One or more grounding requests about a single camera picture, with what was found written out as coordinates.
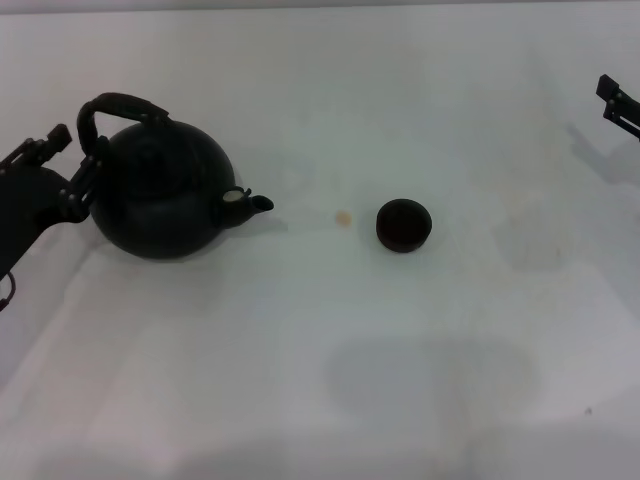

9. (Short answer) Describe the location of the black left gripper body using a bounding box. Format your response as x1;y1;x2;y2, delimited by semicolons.
0;165;89;281

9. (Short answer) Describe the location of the black round teapot with handle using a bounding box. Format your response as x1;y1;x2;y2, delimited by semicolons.
76;91;275;261

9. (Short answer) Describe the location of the small dark brown teacup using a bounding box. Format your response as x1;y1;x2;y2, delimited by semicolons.
375;198;434;255

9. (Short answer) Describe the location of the dark left gripper cable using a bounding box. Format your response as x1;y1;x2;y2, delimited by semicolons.
0;272;19;312

